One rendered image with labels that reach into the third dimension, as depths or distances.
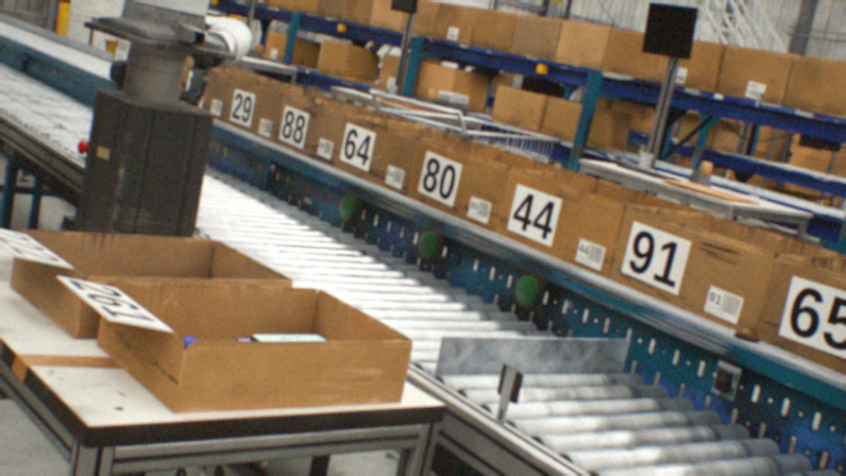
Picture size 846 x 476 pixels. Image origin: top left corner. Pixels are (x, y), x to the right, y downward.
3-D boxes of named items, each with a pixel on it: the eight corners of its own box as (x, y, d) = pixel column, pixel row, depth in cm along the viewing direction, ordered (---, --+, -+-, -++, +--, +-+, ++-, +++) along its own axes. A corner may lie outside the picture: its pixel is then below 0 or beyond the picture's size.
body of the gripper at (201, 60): (194, 67, 255) (182, 75, 246) (195, 30, 252) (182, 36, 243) (227, 70, 254) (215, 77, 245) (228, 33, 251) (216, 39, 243)
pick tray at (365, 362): (93, 344, 168) (103, 280, 166) (309, 343, 192) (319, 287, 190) (173, 415, 146) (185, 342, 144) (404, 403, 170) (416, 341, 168)
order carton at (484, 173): (404, 199, 296) (417, 136, 293) (489, 208, 314) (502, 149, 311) (494, 236, 265) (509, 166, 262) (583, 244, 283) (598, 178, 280)
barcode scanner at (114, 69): (121, 100, 286) (125, 59, 285) (105, 99, 295) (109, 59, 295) (145, 103, 290) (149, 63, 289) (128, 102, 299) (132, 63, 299)
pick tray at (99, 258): (7, 285, 188) (15, 229, 187) (206, 288, 214) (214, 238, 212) (74, 340, 168) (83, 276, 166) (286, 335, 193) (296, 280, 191)
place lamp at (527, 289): (511, 301, 247) (517, 271, 246) (515, 301, 248) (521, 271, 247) (531, 311, 242) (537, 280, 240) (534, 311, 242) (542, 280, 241)
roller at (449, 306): (295, 316, 226) (298, 293, 225) (491, 322, 257) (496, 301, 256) (306, 324, 222) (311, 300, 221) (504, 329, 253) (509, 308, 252)
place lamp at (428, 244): (414, 255, 278) (419, 228, 277) (417, 255, 279) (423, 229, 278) (429, 263, 273) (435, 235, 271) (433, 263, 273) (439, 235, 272)
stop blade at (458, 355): (431, 384, 193) (442, 335, 191) (617, 382, 220) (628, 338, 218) (433, 386, 192) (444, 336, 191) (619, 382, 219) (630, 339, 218)
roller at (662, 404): (463, 427, 180) (469, 399, 179) (677, 417, 211) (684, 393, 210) (482, 439, 176) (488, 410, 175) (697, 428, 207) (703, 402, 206)
